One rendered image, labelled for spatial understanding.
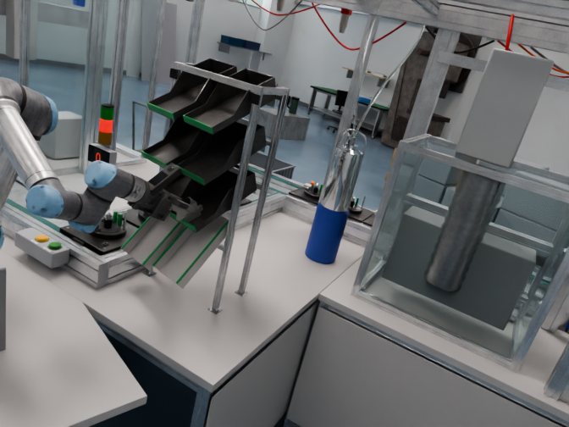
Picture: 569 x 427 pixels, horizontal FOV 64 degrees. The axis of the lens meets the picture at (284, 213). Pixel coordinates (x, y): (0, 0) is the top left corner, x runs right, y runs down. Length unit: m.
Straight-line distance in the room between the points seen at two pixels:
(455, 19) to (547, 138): 8.98
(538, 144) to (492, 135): 9.35
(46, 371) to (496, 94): 1.66
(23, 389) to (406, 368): 1.33
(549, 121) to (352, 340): 9.53
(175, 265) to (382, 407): 1.06
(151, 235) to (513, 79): 1.38
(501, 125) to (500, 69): 0.19
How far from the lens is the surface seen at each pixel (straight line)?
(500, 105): 1.81
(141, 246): 1.69
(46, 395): 1.37
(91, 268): 1.73
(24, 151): 1.29
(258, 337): 1.61
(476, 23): 2.23
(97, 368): 1.43
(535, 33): 2.20
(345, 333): 1.98
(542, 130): 11.15
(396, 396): 2.04
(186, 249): 1.61
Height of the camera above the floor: 1.81
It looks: 20 degrees down
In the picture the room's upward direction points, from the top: 14 degrees clockwise
